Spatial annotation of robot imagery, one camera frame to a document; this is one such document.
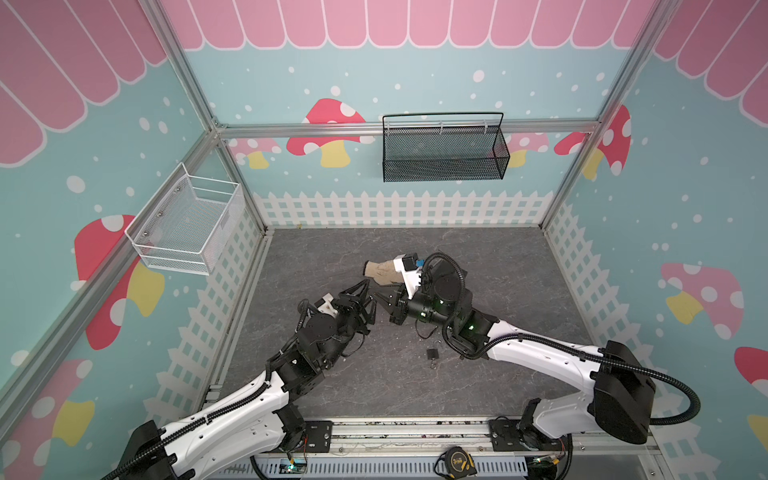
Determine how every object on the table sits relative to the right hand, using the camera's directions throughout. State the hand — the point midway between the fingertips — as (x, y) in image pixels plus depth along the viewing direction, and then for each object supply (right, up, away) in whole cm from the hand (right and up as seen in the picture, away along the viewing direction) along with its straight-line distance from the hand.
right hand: (368, 292), depth 67 cm
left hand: (+2, 0, +3) cm, 4 cm away
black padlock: (+17, -21, +20) cm, 34 cm away
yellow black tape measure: (+20, -40, +2) cm, 44 cm away
